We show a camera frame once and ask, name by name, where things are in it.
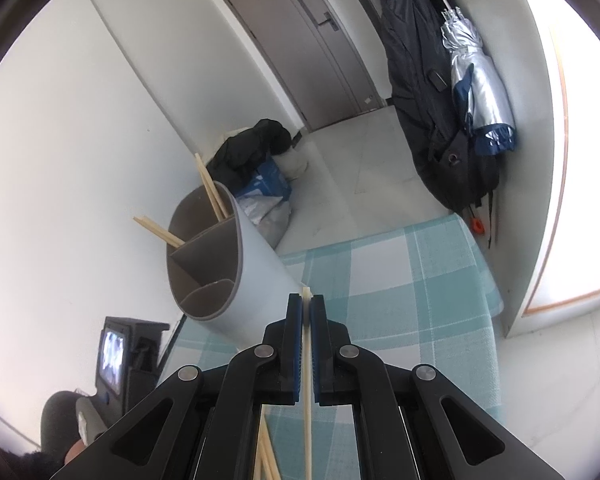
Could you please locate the silver folded umbrella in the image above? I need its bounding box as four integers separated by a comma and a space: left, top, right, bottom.
410, 0, 518, 157

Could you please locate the white bag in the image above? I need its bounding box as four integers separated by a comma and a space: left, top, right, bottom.
279, 151, 309, 181

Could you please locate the black jacket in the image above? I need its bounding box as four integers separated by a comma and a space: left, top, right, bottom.
207, 119, 293, 193

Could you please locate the white plastic parcel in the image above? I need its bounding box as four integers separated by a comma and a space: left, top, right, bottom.
237, 194, 283, 221

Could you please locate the pile of wooden chopsticks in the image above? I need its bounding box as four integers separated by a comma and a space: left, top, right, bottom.
254, 400, 283, 480

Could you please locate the bright white door panel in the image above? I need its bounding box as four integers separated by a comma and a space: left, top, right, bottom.
505, 0, 600, 341

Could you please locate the teal plaid tablecloth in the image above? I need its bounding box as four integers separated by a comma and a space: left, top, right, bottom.
157, 212, 503, 480

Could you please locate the black backpack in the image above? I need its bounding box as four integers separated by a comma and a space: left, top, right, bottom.
380, 0, 503, 250

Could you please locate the grey plastic parcel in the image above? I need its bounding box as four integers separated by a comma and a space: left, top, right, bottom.
252, 205, 293, 248

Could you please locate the blue cardboard box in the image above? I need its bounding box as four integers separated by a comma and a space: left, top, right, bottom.
236, 157, 291, 200

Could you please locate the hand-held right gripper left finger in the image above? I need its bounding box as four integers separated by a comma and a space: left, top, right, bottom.
47, 294, 306, 480

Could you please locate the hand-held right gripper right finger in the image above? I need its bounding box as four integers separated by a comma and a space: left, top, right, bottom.
310, 294, 566, 480

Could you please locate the grey divided utensil holder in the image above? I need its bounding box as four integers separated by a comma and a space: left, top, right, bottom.
166, 181, 303, 353

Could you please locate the person's grey clothing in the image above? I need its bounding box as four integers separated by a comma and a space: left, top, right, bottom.
40, 390, 108, 466

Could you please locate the pale wooden chopstick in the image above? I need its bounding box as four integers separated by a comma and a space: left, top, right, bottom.
133, 217, 181, 249
195, 155, 225, 222
137, 215, 186, 246
199, 153, 232, 219
302, 286, 314, 480

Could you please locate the grey door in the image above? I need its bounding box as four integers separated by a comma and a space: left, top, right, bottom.
219, 0, 383, 133

